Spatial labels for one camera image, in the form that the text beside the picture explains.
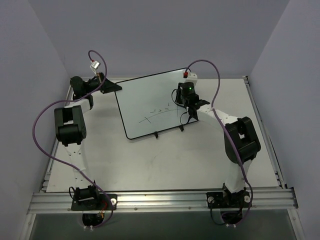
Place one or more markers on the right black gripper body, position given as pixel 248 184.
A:
pixel 192 108

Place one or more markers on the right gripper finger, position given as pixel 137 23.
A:
pixel 178 98
pixel 192 114

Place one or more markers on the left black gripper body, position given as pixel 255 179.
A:
pixel 101 83

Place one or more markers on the white whiteboard black frame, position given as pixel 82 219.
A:
pixel 146 104

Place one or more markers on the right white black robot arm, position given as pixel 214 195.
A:
pixel 241 142

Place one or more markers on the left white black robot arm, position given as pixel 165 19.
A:
pixel 71 131

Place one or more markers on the aluminium back rail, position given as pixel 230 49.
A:
pixel 119 79

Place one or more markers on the aluminium rail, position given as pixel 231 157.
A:
pixel 47 175
pixel 267 198
pixel 119 79
pixel 266 138

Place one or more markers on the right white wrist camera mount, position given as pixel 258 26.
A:
pixel 190 77

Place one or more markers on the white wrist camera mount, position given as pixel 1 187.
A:
pixel 190 77
pixel 95 66

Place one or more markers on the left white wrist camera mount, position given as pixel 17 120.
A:
pixel 95 66

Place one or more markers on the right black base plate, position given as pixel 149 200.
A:
pixel 223 200

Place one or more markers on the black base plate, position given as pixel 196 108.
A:
pixel 223 200
pixel 92 204

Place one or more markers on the aluminium left side rail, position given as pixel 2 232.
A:
pixel 47 175

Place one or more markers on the aluminium right side rail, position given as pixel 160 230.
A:
pixel 266 138

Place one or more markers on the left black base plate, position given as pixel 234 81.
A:
pixel 92 204

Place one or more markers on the aluminium front rail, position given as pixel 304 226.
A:
pixel 267 198

